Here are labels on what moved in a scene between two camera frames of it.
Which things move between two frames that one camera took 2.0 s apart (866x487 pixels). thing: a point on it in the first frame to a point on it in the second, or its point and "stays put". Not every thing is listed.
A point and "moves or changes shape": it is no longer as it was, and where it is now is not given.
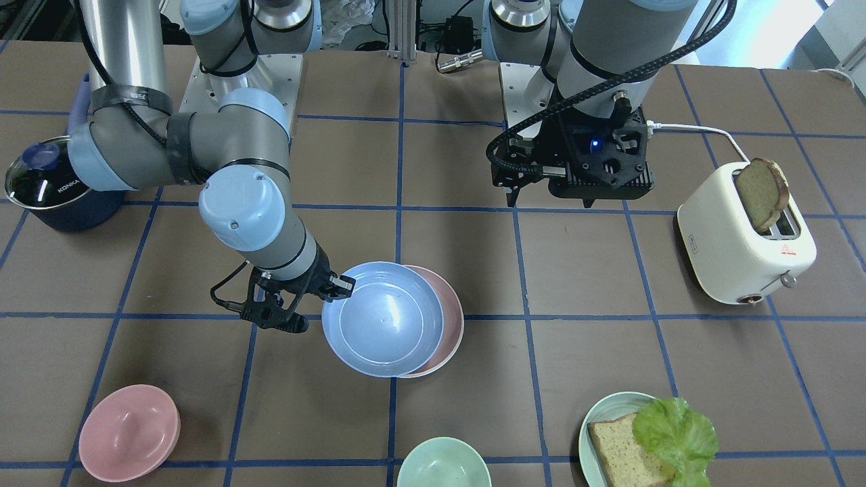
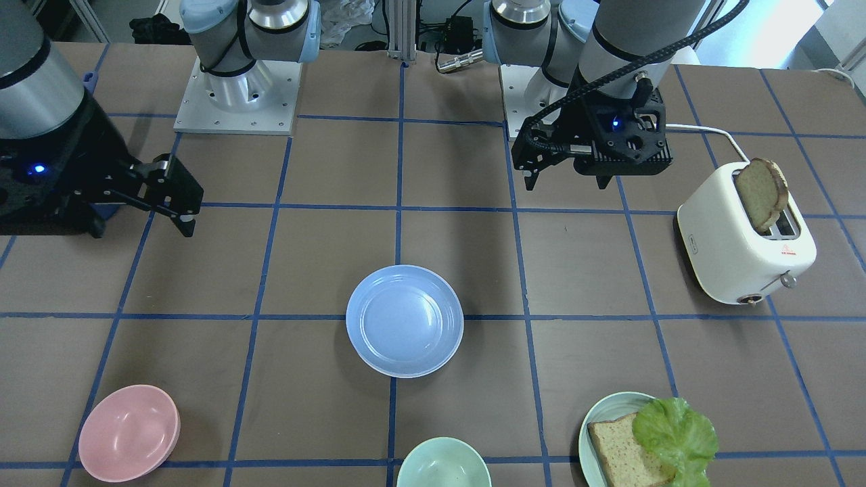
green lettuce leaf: (685, 437) stays put
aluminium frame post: (402, 18) stays put
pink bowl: (128, 433) stays put
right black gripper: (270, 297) to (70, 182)
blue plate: (389, 324) moves or changes shape
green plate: (609, 407) stays put
